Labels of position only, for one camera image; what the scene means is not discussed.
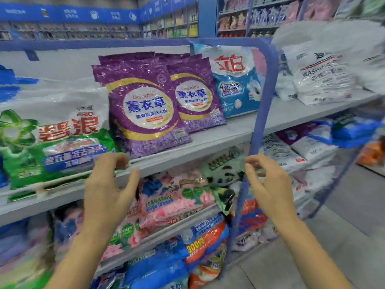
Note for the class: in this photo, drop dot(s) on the person's right hand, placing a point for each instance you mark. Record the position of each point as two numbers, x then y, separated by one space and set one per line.
276 195

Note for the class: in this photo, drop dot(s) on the person's left hand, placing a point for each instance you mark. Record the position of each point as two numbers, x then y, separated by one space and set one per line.
105 201

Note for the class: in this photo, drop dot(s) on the pink floral detergent bag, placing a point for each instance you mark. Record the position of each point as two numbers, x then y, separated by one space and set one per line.
126 234
174 198

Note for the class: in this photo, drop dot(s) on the green leaf-print detergent bag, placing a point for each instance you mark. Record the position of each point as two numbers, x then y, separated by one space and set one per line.
224 200

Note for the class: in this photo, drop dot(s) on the panda pale green bag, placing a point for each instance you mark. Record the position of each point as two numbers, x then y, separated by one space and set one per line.
222 168

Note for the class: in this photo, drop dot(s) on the grey blue-framed shelf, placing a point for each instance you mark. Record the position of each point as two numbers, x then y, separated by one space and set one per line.
234 129

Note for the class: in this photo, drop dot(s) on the green white Ariel bag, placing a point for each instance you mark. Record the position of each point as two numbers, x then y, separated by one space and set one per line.
54 141

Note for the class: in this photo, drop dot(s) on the purple lavender bag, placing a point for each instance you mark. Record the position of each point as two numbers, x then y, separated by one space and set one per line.
144 117
129 57
198 99

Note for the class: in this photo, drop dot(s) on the blue white detergent bag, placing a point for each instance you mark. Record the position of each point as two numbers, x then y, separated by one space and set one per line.
234 87

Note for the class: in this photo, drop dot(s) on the plain white detergent bag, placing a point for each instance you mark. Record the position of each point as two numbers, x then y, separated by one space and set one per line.
315 31

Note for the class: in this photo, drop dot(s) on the row of red bottles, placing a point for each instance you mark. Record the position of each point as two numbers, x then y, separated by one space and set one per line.
231 34

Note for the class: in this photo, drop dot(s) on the row of pink packets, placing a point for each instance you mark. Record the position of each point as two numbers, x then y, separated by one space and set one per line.
315 8

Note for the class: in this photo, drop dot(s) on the blue back wall sign band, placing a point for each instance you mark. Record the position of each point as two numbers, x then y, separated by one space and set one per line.
69 13

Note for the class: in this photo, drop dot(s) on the blue wall column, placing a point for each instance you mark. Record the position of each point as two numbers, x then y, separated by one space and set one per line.
207 16

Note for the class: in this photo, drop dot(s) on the blue side wall sign band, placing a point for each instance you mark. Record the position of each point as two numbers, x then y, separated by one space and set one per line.
168 4

